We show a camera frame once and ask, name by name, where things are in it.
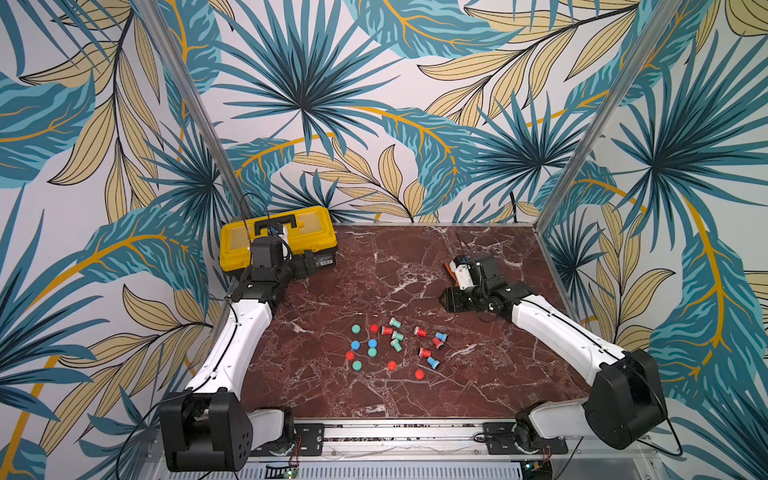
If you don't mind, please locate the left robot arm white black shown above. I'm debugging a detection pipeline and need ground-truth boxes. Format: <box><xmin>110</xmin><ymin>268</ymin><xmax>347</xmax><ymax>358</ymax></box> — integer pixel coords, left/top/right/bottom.
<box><xmin>158</xmin><ymin>236</ymin><xmax>317</xmax><ymax>473</ymax></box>

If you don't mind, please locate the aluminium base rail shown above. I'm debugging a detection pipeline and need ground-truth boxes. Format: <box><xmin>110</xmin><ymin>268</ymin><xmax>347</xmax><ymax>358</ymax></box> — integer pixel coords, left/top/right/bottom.
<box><xmin>137</xmin><ymin>418</ymin><xmax>661</xmax><ymax>480</ymax></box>

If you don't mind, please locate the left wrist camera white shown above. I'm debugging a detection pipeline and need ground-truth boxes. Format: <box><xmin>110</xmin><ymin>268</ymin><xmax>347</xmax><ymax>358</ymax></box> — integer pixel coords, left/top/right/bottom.
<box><xmin>263</xmin><ymin>223</ymin><xmax>292</xmax><ymax>241</ymax></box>

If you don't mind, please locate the yellow black toolbox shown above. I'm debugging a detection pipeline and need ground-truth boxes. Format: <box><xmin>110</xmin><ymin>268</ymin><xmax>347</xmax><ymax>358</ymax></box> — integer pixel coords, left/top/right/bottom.
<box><xmin>219</xmin><ymin>206</ymin><xmax>338</xmax><ymax>287</ymax></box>

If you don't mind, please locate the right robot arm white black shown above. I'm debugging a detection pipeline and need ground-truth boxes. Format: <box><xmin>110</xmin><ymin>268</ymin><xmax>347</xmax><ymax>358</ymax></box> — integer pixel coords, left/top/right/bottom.
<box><xmin>439</xmin><ymin>282</ymin><xmax>668</xmax><ymax>451</ymax></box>

